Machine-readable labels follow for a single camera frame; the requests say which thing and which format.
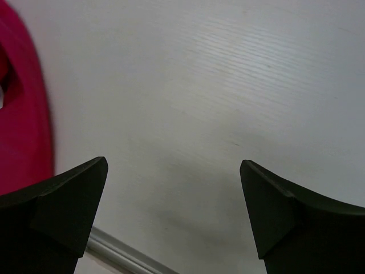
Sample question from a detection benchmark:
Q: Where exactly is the aluminium table rail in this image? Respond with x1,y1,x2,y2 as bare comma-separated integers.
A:
87,227,177,274

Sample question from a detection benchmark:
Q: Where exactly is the magenta t shirt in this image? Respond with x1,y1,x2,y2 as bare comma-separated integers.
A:
1,1,54,195

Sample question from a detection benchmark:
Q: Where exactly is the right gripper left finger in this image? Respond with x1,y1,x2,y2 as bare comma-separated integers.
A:
1,156,108,273

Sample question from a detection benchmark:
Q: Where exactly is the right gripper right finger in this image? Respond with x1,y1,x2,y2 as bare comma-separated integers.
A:
240,160,364,274

